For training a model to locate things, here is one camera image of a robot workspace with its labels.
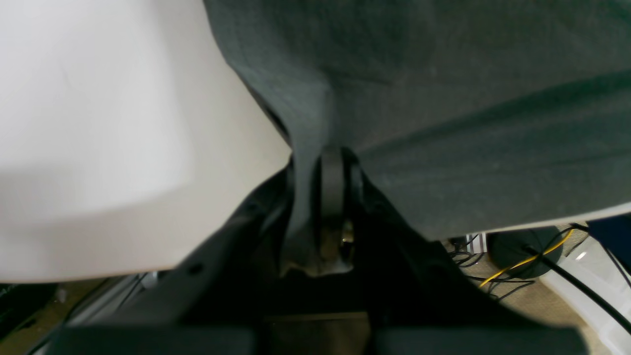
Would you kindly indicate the black vertical pole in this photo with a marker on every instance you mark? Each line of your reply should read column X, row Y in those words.
column 593, row 296

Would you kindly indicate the blue panel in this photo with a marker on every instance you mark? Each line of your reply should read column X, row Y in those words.
column 614, row 233

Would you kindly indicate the dark grey t-shirt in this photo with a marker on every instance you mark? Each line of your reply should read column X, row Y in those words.
column 468, row 115

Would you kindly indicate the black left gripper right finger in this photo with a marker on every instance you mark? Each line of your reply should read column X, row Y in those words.
column 417, row 300

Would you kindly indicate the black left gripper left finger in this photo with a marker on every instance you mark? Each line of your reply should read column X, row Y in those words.
column 198, row 308

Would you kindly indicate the black round stand base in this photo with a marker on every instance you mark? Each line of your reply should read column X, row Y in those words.
column 514, row 248

